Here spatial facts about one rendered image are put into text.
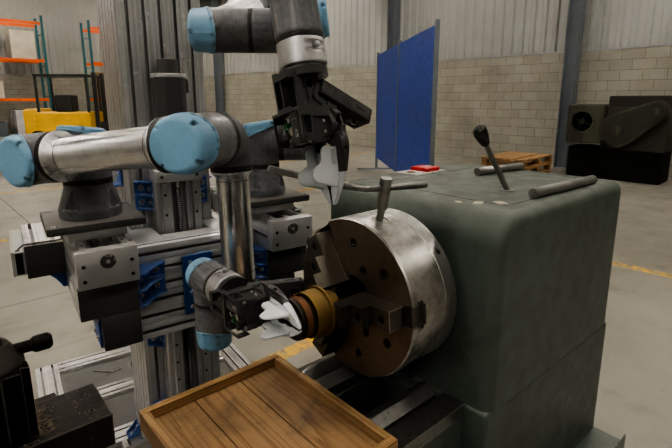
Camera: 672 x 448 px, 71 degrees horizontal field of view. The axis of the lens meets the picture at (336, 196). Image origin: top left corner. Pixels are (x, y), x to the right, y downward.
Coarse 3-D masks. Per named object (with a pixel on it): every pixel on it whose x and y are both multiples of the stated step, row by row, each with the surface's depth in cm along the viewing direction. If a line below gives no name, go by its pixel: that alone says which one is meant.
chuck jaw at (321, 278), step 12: (324, 228) 96; (312, 240) 93; (324, 240) 92; (312, 252) 93; (324, 252) 91; (336, 252) 92; (312, 264) 90; (324, 264) 90; (336, 264) 91; (312, 276) 87; (324, 276) 88; (336, 276) 90; (348, 276) 92; (324, 288) 88
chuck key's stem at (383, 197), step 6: (384, 180) 86; (390, 180) 86; (384, 186) 86; (390, 186) 87; (378, 192) 87; (384, 192) 87; (378, 198) 88; (384, 198) 87; (378, 204) 88; (384, 204) 87; (378, 210) 89; (384, 210) 88; (378, 216) 89
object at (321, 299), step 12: (312, 288) 87; (300, 300) 82; (312, 300) 82; (324, 300) 83; (336, 300) 86; (300, 312) 80; (312, 312) 82; (324, 312) 82; (312, 324) 81; (324, 324) 82; (300, 336) 81; (312, 336) 84
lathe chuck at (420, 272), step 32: (352, 224) 89; (384, 224) 88; (352, 256) 90; (384, 256) 84; (416, 256) 84; (352, 288) 98; (384, 288) 85; (416, 288) 81; (352, 352) 94; (384, 352) 87; (416, 352) 85
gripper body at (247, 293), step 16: (224, 288) 91; (240, 288) 87; (256, 288) 87; (224, 304) 85; (240, 304) 83; (256, 304) 84; (224, 320) 86; (240, 320) 83; (256, 320) 85; (240, 336) 83
